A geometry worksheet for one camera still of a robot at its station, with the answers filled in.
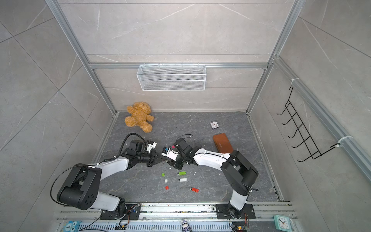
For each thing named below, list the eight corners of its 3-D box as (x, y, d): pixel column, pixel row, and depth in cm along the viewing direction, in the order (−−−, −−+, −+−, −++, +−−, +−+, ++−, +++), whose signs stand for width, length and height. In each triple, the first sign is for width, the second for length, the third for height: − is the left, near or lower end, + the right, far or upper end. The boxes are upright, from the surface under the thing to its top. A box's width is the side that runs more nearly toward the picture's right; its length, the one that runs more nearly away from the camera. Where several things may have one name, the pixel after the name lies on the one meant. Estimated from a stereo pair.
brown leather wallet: (219, 155, 97) (220, 153, 95) (212, 136, 106) (212, 134, 105) (233, 152, 98) (234, 150, 96) (224, 134, 108) (225, 132, 106)
